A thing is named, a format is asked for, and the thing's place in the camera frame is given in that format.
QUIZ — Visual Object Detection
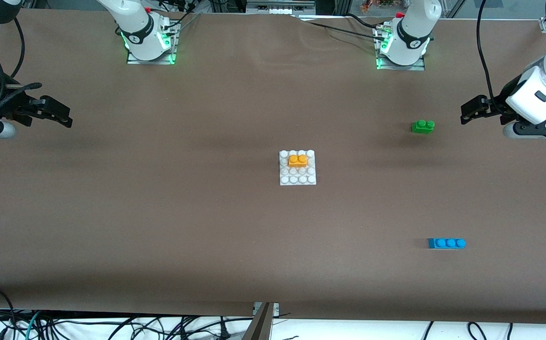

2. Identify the blue three-stud block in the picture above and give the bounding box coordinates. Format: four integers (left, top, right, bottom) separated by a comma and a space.
428, 238, 467, 250

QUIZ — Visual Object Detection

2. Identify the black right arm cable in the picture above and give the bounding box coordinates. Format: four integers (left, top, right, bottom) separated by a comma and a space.
0, 18, 43, 116

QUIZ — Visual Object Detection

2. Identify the small metal bracket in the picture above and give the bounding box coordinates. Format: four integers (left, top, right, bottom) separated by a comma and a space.
252, 302, 280, 316

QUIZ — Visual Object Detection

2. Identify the green two-stud block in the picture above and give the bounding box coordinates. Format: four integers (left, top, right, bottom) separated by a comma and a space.
411, 119, 436, 135

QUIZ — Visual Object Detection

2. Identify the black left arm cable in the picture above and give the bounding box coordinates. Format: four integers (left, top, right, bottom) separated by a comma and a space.
475, 0, 498, 107

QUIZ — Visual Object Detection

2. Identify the orange background object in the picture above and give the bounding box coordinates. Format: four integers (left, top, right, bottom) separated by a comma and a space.
360, 0, 408, 12

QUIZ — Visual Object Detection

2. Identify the grey metal device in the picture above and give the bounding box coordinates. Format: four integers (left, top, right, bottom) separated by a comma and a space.
246, 0, 316, 15

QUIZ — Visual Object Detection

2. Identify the aluminium profile bar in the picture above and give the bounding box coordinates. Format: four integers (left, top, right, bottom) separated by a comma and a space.
241, 302, 276, 340

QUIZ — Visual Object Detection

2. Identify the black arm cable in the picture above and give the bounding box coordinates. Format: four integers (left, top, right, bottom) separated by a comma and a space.
475, 0, 498, 107
0, 18, 43, 116

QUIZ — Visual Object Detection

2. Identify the white studded base plate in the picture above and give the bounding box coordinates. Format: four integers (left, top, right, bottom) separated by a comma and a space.
279, 150, 317, 186

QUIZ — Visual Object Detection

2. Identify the thin black table cable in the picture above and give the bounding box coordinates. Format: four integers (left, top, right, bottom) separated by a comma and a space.
346, 13, 383, 29
295, 16, 387, 41

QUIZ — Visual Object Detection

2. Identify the teal cable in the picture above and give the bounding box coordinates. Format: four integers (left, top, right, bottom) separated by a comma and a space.
24, 310, 43, 340

